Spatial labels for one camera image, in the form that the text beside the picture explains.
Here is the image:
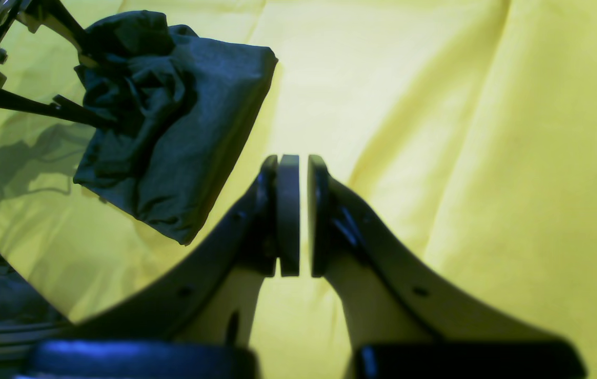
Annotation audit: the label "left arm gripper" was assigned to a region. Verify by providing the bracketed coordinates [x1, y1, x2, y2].
[0, 1, 115, 128]

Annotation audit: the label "dark green long-sleeve shirt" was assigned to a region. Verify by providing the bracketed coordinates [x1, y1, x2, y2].
[73, 11, 278, 245]

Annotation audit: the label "yellow table cloth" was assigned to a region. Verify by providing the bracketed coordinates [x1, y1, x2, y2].
[0, 1, 597, 378]

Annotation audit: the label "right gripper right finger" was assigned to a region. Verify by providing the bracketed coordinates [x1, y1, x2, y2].
[308, 154, 566, 348]

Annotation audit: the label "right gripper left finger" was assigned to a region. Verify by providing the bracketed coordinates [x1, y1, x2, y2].
[63, 154, 300, 347]

